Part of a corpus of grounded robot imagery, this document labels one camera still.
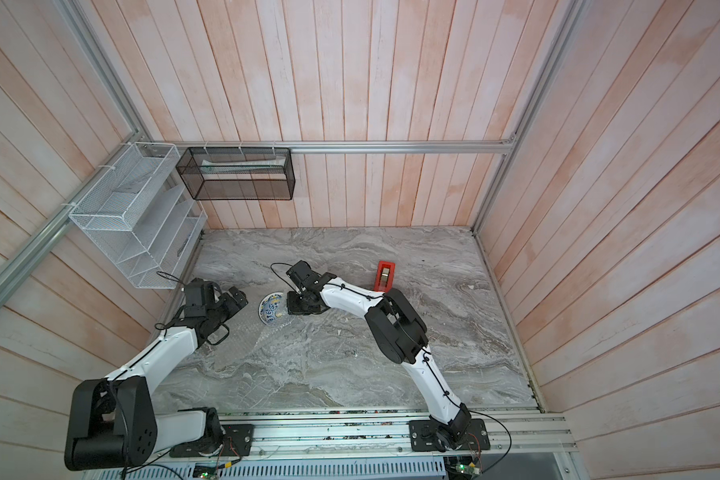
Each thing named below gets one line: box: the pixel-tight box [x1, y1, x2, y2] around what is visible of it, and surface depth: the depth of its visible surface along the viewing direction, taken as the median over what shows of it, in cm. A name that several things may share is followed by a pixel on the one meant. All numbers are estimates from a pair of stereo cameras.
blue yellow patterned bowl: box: [258, 291, 287, 326], surface depth 96 cm
